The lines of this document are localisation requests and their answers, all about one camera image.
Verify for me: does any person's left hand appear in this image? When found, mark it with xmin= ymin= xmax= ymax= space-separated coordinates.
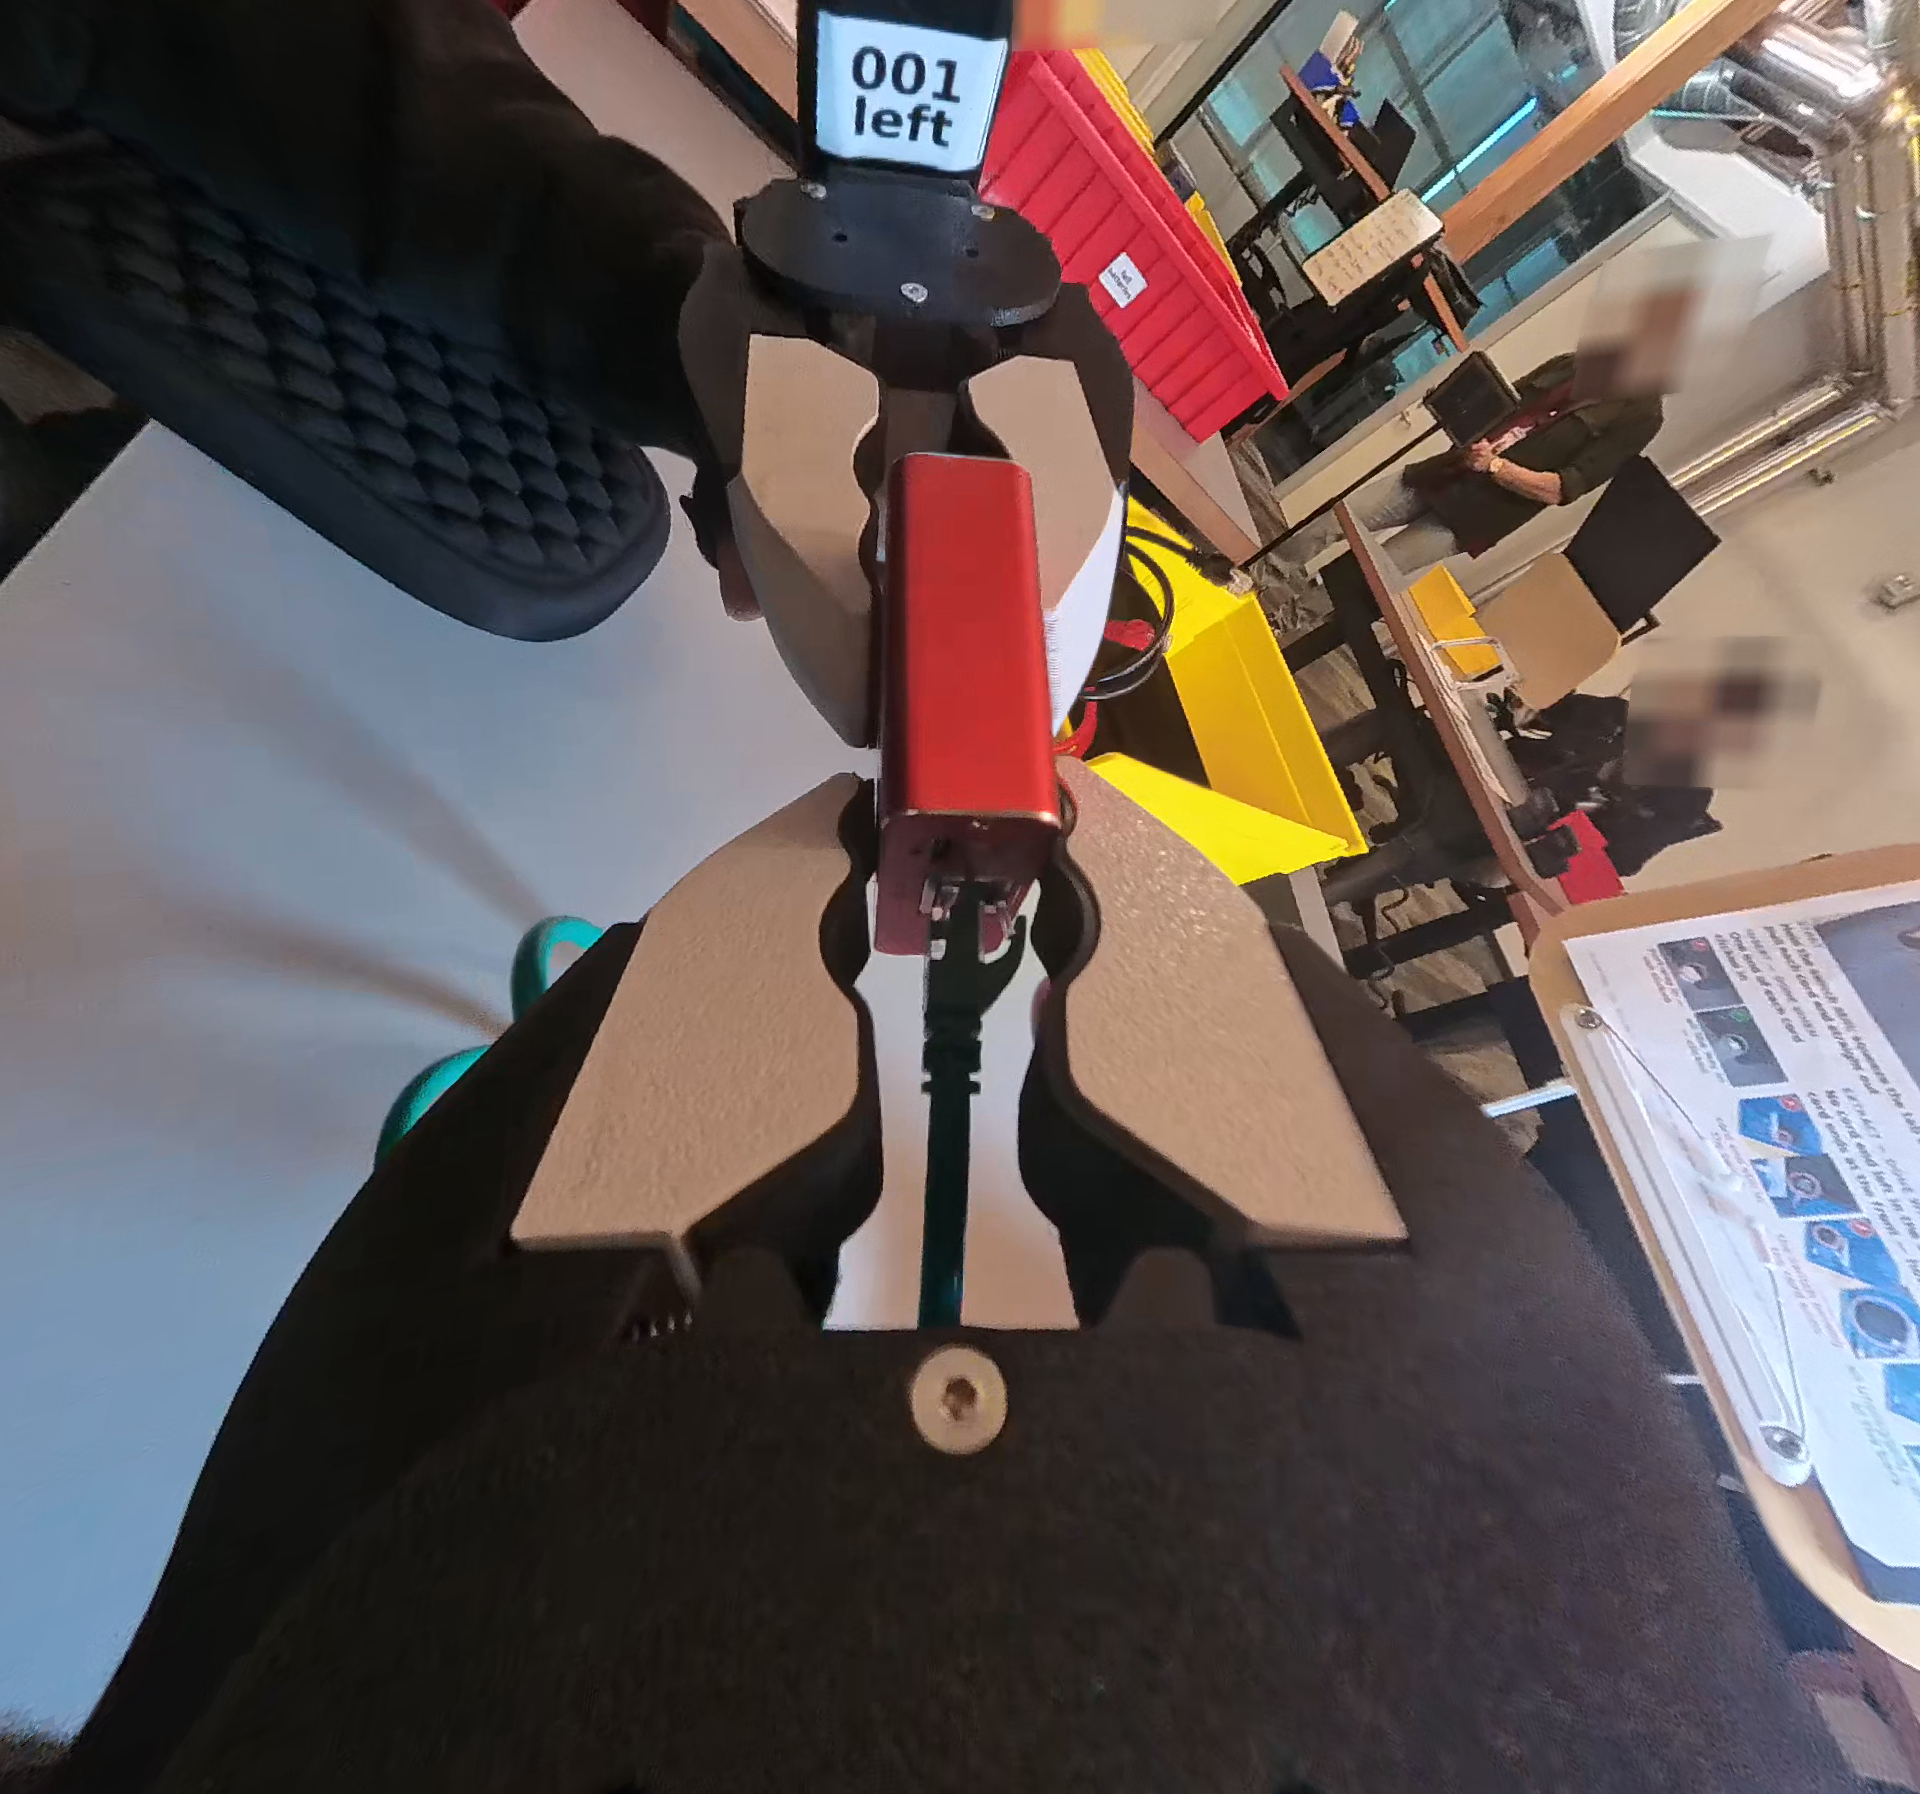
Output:
xmin=679 ymin=450 xmax=766 ymax=627

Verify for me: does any person's left forearm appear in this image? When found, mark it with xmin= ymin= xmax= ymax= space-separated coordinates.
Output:
xmin=0 ymin=0 xmax=733 ymax=468

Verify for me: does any green ethernet cable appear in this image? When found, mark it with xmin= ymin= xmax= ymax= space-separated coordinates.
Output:
xmin=368 ymin=909 xmax=1005 ymax=1331

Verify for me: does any wooden post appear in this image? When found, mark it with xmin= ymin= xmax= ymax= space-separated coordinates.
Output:
xmin=1438 ymin=0 xmax=1862 ymax=264

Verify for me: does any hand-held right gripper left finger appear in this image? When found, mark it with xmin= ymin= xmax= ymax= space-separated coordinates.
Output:
xmin=506 ymin=770 xmax=886 ymax=1300

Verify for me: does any black cardboard sign stand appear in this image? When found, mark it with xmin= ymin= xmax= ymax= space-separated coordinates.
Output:
xmin=1477 ymin=454 xmax=1725 ymax=707

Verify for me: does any black ethernet cable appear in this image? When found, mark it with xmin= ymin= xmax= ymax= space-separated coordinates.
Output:
xmin=1078 ymin=532 xmax=1233 ymax=704

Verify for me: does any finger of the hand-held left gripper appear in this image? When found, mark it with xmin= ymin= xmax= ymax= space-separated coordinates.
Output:
xmin=964 ymin=358 xmax=1129 ymax=726
xmin=721 ymin=332 xmax=891 ymax=751

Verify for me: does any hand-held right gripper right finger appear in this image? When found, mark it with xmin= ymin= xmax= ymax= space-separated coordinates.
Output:
xmin=1021 ymin=759 xmax=1411 ymax=1249

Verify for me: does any wooden background table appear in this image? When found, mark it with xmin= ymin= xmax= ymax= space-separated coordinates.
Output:
xmin=1330 ymin=499 xmax=1576 ymax=942

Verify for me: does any yellow plastic bin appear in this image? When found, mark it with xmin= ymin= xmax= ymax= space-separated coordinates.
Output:
xmin=1075 ymin=496 xmax=1372 ymax=887

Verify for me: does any red ethernet splitter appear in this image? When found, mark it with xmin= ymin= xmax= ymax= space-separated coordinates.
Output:
xmin=868 ymin=454 xmax=1062 ymax=960

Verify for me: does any small yellow bin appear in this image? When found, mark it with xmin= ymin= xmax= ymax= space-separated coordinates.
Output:
xmin=1405 ymin=564 xmax=1505 ymax=683

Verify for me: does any black padded wrist rest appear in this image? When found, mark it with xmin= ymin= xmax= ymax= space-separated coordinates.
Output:
xmin=0 ymin=131 xmax=674 ymax=641

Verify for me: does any red plastic crate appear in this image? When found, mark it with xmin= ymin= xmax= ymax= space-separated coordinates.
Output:
xmin=983 ymin=47 xmax=1294 ymax=443

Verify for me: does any black sign holder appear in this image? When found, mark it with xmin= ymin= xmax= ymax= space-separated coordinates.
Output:
xmin=1420 ymin=351 xmax=1524 ymax=443

